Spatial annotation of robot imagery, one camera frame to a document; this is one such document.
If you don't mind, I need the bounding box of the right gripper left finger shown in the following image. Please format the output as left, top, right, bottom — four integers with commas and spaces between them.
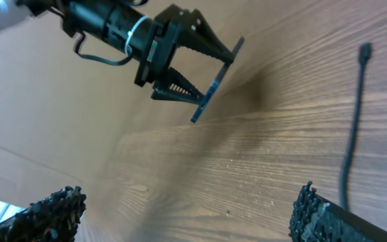
0, 186, 87, 242

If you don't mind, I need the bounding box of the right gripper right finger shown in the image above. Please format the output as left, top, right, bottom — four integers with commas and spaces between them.
289, 181, 387, 242

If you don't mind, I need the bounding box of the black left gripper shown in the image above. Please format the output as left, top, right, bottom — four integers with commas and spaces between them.
133, 4, 234, 105

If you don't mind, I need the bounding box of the blue Galaxy smartphone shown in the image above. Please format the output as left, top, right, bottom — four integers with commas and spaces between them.
190, 36, 246, 124

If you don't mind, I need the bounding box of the black USB charger cable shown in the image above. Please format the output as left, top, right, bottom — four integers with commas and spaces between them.
338, 42, 373, 212

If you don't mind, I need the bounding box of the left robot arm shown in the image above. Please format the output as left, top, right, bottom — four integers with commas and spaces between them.
15, 0, 235, 104

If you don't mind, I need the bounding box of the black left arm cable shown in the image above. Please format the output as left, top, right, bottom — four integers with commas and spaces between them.
73, 30, 135, 67

